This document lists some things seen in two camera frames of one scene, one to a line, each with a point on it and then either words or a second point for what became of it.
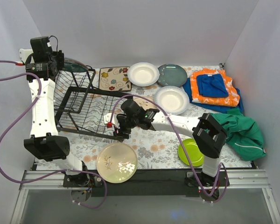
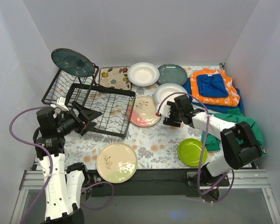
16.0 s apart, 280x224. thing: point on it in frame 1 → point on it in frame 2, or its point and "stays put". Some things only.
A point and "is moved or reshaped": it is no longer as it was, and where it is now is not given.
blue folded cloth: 212,85 stays put
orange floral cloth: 231,101 stays put
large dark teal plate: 71,65 is moved or reshaped
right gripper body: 121,131 → 174,114
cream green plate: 116,163 stays put
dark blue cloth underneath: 187,87 stays put
